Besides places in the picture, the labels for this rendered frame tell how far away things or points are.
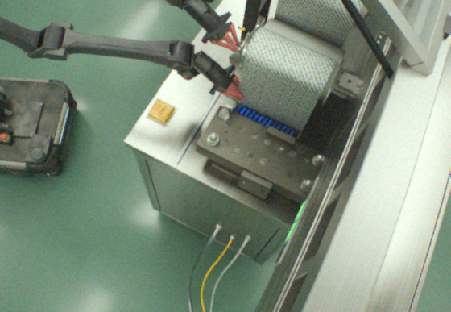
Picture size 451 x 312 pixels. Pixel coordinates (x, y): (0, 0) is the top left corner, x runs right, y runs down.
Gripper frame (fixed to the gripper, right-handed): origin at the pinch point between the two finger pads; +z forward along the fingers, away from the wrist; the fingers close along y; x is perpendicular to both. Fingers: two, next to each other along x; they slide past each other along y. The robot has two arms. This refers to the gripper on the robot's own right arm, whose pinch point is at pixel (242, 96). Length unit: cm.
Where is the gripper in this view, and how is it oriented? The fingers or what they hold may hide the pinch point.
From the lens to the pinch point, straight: 134.6
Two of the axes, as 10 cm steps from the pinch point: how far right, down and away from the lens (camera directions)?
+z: 7.4, 5.8, 3.4
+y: -4.5, 8.0, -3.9
